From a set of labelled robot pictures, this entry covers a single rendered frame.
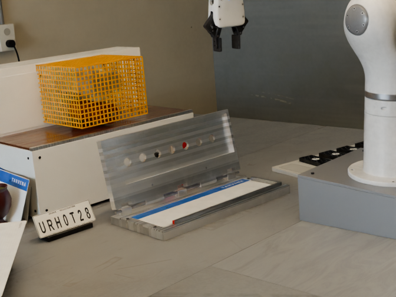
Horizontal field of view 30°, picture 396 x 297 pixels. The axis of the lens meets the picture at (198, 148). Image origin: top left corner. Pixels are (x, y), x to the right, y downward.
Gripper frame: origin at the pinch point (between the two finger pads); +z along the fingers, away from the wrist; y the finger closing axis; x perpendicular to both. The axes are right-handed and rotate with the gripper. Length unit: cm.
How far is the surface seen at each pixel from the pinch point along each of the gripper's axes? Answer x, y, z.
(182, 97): 196, 117, 62
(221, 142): -7.5, -8.9, 25.9
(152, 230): -30, -46, 36
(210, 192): -16.8, -20.3, 35.8
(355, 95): 103, 166, 55
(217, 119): -5.8, -8.6, 19.6
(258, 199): -29.7, -14.4, 35.7
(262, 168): -2.9, 9.8, 38.6
